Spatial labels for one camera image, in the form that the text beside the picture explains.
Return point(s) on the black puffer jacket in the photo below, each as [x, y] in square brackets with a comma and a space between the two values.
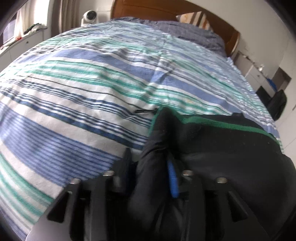
[234, 181]

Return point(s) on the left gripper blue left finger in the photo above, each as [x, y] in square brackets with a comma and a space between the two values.
[121, 170]

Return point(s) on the blue checked pillow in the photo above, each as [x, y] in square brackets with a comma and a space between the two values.
[205, 38]

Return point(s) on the striped brown white pillow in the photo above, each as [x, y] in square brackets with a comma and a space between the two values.
[198, 19]

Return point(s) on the beige curtain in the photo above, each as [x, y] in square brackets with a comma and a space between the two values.
[65, 16]

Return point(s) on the striped blue green duvet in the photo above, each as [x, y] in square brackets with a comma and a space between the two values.
[68, 106]

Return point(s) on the wooden headboard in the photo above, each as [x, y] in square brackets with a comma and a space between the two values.
[159, 10]

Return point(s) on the white wardrobe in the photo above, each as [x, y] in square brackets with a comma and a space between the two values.
[286, 123]

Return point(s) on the white window-side cabinet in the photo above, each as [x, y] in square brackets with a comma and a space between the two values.
[11, 53]

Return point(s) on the dark jacket on chair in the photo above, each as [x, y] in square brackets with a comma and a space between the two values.
[277, 105]

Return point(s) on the white desk with drawers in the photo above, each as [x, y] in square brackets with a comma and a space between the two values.
[252, 74]

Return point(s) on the small white fan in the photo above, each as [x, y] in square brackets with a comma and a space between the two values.
[89, 17]

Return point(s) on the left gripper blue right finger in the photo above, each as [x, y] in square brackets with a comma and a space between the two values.
[173, 180]

